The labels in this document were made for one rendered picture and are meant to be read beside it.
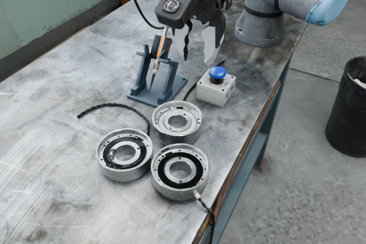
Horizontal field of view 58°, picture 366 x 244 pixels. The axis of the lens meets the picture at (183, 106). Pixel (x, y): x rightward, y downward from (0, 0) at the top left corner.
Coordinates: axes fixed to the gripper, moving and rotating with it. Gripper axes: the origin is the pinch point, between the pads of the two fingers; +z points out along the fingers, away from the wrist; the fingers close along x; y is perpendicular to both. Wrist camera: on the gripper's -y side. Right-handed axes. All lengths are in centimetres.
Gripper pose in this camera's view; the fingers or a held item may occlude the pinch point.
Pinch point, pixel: (194, 60)
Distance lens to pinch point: 62.0
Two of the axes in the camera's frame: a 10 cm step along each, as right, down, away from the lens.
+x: -8.8, -3.3, 3.4
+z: -0.2, 7.4, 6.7
